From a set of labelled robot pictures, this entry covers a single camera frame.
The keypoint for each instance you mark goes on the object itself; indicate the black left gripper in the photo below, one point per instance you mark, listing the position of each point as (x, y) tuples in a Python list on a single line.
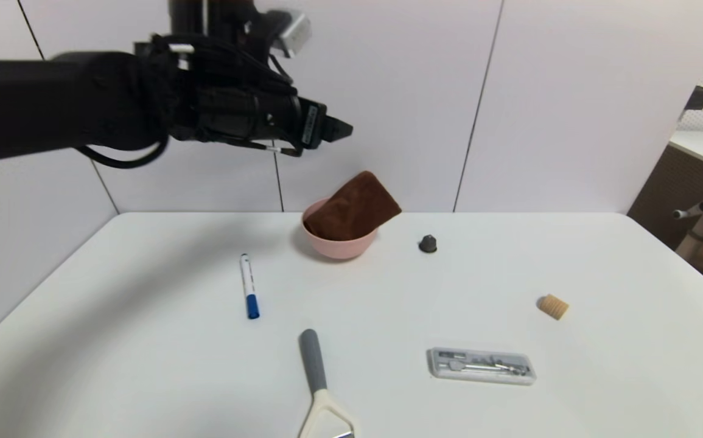
[(313, 125)]

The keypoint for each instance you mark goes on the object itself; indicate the brown cloth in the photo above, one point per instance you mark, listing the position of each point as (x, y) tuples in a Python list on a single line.
[(354, 210)]

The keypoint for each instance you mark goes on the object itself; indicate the pink bowl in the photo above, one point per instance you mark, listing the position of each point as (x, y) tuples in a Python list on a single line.
[(340, 246)]

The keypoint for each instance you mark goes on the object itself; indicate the small dark grey cap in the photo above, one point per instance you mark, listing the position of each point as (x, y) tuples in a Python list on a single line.
[(428, 244)]

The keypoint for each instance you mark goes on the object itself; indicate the white marker with blue cap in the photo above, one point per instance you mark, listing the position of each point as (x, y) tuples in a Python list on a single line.
[(248, 283)]

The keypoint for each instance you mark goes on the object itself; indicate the clear plastic compass case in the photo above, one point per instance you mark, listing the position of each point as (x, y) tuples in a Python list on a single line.
[(481, 365)]

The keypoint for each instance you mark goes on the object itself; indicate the tan cork stopper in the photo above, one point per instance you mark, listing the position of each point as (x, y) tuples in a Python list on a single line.
[(553, 306)]

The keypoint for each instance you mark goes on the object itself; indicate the brown desk side panel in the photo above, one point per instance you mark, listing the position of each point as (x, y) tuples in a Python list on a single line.
[(668, 194)]

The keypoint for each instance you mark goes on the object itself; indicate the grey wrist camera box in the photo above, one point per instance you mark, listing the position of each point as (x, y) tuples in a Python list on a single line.
[(293, 31)]

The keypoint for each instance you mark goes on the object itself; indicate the dark grey pegboard bracket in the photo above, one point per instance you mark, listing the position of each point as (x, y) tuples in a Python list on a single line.
[(697, 98)]

